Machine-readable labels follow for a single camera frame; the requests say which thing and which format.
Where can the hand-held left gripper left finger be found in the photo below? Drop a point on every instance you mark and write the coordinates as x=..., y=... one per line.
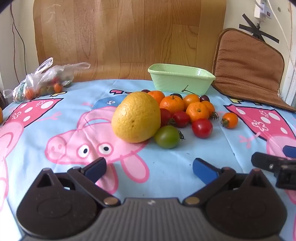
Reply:
x=94, y=168

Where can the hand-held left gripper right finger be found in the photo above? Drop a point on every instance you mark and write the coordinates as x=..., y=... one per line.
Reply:
x=204, y=170

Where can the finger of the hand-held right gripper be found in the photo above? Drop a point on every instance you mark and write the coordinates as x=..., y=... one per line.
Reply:
x=290, y=151
x=266, y=161

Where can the red tomato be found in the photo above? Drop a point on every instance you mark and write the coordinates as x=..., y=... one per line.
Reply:
x=164, y=115
x=202, y=128

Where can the green tomato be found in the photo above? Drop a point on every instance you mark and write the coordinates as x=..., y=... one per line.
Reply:
x=167, y=136

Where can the orange tomato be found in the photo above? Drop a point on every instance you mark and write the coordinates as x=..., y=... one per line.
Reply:
x=230, y=120

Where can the red strawberry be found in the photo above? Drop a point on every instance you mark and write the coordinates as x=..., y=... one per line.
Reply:
x=181, y=119

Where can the orange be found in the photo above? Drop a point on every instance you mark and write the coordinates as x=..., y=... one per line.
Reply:
x=136, y=115

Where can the light green plastic basin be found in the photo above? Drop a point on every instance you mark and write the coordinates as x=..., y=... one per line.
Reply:
x=175, y=81

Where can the cartoon pig printed tablecloth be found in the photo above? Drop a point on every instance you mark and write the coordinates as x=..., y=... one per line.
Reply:
x=208, y=150

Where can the brown seat cushion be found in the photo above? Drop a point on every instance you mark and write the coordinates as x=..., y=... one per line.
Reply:
x=249, y=64

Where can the clear plastic bag with produce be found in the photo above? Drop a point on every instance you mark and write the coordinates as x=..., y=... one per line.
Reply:
x=44, y=78

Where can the small orange citrus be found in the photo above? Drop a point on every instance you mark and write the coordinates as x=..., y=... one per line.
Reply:
x=1, y=115

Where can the black tape cross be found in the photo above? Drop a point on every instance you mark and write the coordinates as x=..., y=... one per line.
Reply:
x=248, y=27

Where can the wooden board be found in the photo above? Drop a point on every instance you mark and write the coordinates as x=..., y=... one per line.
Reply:
x=115, y=34

